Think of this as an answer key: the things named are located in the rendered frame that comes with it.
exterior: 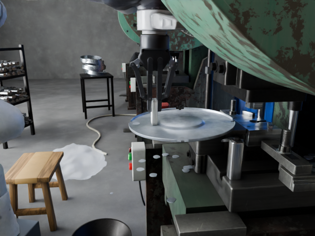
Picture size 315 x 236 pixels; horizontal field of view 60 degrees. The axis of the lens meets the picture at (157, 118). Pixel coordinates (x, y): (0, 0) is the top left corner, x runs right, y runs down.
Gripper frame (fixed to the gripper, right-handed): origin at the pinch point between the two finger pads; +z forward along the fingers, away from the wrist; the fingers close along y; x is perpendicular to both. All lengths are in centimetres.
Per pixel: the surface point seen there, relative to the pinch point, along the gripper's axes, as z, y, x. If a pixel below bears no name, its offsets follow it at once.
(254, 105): -1.9, -27.1, 3.2
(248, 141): 6.5, -24.0, 8.3
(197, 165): 14.2, -11.4, 5.3
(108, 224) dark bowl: 78, 17, -55
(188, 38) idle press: -19, -42, -130
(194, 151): 11.0, -11.0, 2.8
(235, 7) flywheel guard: -22, -1, 47
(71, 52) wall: 18, 126, -662
